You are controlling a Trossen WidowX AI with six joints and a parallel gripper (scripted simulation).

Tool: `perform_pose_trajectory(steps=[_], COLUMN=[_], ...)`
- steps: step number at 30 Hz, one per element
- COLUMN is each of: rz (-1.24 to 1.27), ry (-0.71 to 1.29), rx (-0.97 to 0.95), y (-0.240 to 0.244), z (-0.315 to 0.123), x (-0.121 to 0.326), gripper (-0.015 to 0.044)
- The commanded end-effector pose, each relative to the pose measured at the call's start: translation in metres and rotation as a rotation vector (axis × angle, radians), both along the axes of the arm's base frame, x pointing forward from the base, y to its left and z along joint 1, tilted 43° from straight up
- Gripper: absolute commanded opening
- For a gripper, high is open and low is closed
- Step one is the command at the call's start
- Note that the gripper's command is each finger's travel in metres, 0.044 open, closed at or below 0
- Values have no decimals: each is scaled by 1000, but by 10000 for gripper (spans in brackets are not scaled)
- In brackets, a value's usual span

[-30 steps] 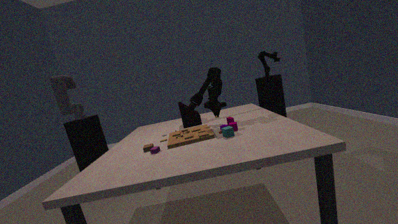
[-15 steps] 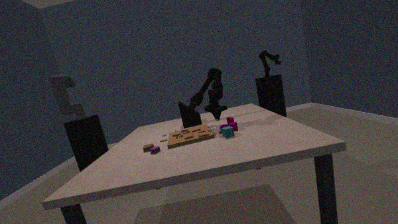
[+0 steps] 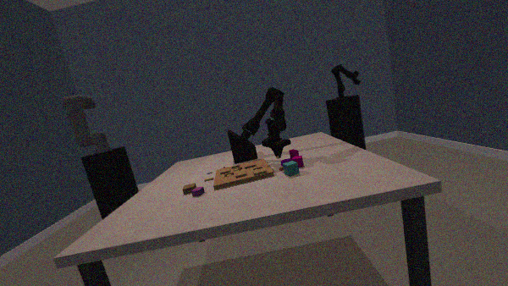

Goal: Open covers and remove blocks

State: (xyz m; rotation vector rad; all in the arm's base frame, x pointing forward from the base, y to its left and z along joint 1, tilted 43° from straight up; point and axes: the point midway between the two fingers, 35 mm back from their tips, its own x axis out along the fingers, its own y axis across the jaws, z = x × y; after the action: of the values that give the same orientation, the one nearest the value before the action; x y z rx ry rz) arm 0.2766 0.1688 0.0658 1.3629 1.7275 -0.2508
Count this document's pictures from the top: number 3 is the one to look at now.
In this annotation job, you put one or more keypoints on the magenta block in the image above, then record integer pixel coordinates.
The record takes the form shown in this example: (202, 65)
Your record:
(293, 153)

